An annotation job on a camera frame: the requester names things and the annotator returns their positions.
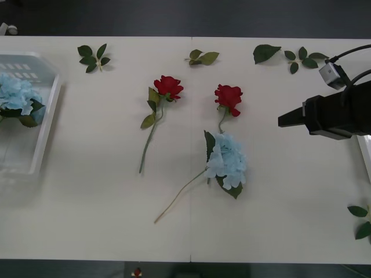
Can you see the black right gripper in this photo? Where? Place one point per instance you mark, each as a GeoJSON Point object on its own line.
{"type": "Point", "coordinates": [333, 116]}

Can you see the red rose with green stem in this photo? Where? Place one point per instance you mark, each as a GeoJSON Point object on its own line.
{"type": "Point", "coordinates": [229, 97]}
{"type": "Point", "coordinates": [168, 87]}

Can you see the green five-leaf twig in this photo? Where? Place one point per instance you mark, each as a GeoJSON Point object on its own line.
{"type": "Point", "coordinates": [85, 51]}
{"type": "Point", "coordinates": [310, 62]}

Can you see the large single green leaf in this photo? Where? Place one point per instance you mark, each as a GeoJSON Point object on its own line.
{"type": "Point", "coordinates": [263, 53]}

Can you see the shallow white box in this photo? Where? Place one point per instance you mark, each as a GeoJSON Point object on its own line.
{"type": "Point", "coordinates": [365, 156]}
{"type": "Point", "coordinates": [46, 130]}

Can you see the olive green leaf twig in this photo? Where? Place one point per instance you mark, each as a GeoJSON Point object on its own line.
{"type": "Point", "coordinates": [208, 57]}

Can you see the red round knob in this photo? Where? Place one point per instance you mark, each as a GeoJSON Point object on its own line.
{"type": "Point", "coordinates": [136, 272]}

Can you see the white caster wheel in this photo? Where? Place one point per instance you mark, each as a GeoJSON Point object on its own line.
{"type": "Point", "coordinates": [11, 29]}

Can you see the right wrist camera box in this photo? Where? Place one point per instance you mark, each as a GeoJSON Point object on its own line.
{"type": "Point", "coordinates": [330, 73]}

